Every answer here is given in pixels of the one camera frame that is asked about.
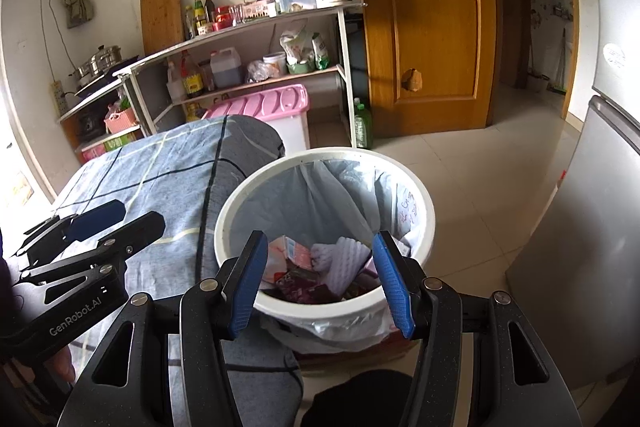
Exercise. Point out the white power strip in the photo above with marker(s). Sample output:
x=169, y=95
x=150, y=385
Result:
x=58, y=98

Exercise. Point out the dark liquid plastic jug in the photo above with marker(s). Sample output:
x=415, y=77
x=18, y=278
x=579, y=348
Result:
x=226, y=69

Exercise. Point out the wooden cutting board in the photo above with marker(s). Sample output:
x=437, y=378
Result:
x=161, y=17

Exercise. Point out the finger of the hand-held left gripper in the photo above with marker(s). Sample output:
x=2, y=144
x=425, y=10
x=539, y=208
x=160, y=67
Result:
x=135, y=232
x=95, y=218

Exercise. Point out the pink utensil holder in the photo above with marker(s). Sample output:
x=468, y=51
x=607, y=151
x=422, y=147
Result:
x=254, y=11

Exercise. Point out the red jar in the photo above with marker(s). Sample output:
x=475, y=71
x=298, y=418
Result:
x=224, y=18

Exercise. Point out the pink plastic basket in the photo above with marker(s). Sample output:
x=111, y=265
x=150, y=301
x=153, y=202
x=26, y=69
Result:
x=121, y=121

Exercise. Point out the upright green pouch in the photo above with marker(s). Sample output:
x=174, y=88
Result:
x=321, y=52

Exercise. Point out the person's left hand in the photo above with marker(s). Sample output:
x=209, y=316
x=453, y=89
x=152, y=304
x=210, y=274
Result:
x=64, y=364

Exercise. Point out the red green cardboard box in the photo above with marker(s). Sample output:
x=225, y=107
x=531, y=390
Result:
x=107, y=146

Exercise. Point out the clear plastic bag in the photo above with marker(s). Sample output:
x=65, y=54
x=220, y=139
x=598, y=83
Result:
x=257, y=72

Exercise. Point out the white metal shelving rack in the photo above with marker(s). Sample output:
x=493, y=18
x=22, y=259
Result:
x=240, y=27

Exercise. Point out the black rice cooker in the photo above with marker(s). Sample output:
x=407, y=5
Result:
x=91, y=123

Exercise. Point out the green plastic basket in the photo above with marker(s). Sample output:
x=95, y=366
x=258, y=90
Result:
x=300, y=68

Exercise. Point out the black induction cooktop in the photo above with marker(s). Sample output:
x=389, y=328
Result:
x=107, y=79

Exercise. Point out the yellow-label sauce bottle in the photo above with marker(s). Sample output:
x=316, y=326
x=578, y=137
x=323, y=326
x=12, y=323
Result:
x=192, y=79

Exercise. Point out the white plastic tub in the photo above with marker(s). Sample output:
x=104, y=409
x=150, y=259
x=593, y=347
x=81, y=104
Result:
x=275, y=64

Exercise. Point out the small steel pot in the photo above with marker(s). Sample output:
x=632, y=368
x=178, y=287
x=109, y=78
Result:
x=82, y=73

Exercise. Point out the low side shelf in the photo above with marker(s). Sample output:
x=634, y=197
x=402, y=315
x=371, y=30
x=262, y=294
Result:
x=90, y=99

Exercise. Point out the yellow cooking oil bottle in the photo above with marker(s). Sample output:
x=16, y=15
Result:
x=195, y=113

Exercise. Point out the grey refrigerator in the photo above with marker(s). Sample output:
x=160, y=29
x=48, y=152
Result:
x=585, y=217

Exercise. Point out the white trash bin with liner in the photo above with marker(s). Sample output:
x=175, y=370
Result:
x=360, y=192

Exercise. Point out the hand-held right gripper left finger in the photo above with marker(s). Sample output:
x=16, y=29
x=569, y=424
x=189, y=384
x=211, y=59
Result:
x=247, y=287

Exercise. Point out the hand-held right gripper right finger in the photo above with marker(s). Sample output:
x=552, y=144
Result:
x=395, y=287

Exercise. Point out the wooden door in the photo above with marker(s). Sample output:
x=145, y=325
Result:
x=430, y=32

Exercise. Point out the white ribbed foam sleeve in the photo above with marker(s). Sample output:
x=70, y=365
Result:
x=342, y=259

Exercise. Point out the pink-lidded storage box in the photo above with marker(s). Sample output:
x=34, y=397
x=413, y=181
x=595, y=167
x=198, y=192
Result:
x=260, y=107

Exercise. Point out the small tin can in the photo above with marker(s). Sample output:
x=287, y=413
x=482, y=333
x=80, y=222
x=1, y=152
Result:
x=205, y=29

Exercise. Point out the dark sauce bottle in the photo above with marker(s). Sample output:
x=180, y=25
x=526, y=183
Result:
x=210, y=9

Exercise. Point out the red strawberry milk carton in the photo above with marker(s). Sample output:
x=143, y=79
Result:
x=290, y=254

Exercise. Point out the white snack bag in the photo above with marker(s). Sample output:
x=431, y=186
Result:
x=295, y=44

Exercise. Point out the dark glass jar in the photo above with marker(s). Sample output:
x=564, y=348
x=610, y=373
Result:
x=207, y=77

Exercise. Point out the white plastic bottle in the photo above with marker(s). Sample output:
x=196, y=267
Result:
x=175, y=87

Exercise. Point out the green plastic bottle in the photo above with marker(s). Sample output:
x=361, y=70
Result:
x=363, y=127

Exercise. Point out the small clear bottle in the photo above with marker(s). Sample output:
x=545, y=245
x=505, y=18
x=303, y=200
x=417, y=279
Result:
x=189, y=23

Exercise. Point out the steel steamer pot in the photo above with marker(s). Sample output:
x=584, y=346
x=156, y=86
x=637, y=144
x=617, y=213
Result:
x=105, y=61

